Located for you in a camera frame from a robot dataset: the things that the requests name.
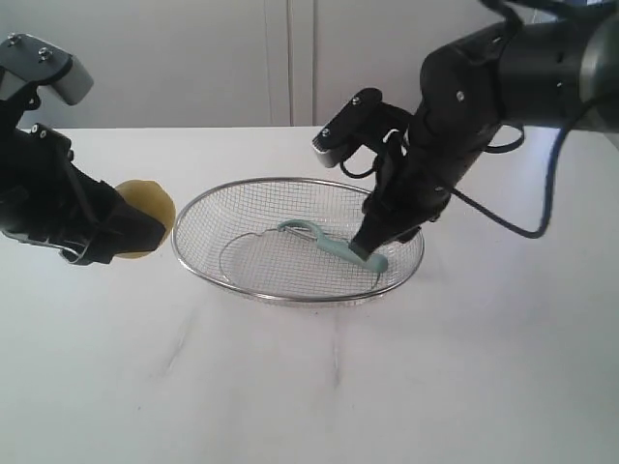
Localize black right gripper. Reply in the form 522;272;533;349
351;23;521;259

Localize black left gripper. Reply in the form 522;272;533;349
1;86;168;266

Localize teal handled peeler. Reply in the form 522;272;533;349
277;219;389;274

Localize yellow lemon with sticker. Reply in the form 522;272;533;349
114;180;176;259

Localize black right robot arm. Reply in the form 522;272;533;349
350;1;618;259

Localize white cabinet doors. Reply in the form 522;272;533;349
1;1;491;128

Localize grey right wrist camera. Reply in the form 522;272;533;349
312;88;412;168

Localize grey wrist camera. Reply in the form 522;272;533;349
1;33;94;106
312;88;412;168

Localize oval wire mesh basket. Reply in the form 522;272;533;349
171;177;425;305

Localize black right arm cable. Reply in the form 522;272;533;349
339;0;601;239

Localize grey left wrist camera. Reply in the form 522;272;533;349
1;33;94;106

